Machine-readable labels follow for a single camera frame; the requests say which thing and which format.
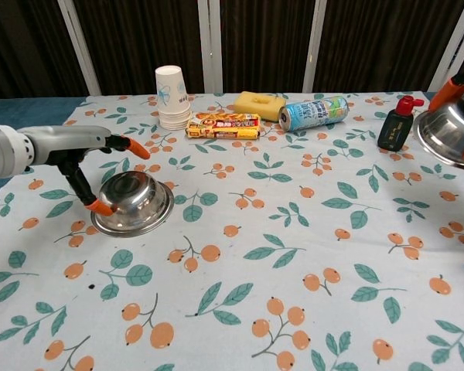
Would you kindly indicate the floral fruit print tablecloth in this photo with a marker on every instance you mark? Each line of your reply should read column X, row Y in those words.
column 255, row 251

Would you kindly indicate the dented stainless steel bowl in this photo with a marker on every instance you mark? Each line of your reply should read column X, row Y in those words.
column 139, row 208

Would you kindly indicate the white partition frame post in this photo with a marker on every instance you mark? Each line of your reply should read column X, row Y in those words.
column 215, row 38
column 454, row 46
column 203, row 38
column 315, row 46
column 79, row 46

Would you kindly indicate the blue drink can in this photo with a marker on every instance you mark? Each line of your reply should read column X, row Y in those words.
column 313, row 114

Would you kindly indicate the yellow sponge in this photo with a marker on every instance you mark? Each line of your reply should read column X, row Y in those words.
column 251, row 104

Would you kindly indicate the white paper cup stack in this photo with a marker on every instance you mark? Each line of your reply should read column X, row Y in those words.
column 170, row 96

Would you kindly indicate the black ink bottle red cap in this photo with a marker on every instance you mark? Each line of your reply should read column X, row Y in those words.
column 394, row 129

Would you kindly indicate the yellow red snack box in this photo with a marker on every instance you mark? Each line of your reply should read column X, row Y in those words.
column 224, row 125

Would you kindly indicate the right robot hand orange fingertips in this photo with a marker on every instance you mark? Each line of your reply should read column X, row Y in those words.
column 446, row 90

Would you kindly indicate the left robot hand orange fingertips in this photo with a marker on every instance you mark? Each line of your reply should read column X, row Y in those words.
column 69, row 141

